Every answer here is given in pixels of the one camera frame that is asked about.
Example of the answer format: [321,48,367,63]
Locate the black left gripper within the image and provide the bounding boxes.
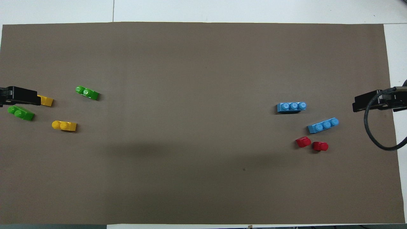
[0,86,42,107]

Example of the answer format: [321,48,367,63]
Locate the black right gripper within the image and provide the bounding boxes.
[352,86,407,112]

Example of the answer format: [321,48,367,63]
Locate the green two-stud toy brick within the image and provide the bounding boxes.
[7,106,35,121]
[75,86,100,101]

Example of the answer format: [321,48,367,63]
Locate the blue three-stud toy brick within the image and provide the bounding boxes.
[276,102,307,113]
[307,118,340,134]

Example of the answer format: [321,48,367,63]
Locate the yellow two-stud toy brick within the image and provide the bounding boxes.
[52,120,77,132]
[37,95,54,107]

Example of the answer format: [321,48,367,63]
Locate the brown paper table mat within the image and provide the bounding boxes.
[0,22,406,225]

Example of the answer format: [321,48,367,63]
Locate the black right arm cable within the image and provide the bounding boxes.
[364,87,407,151]

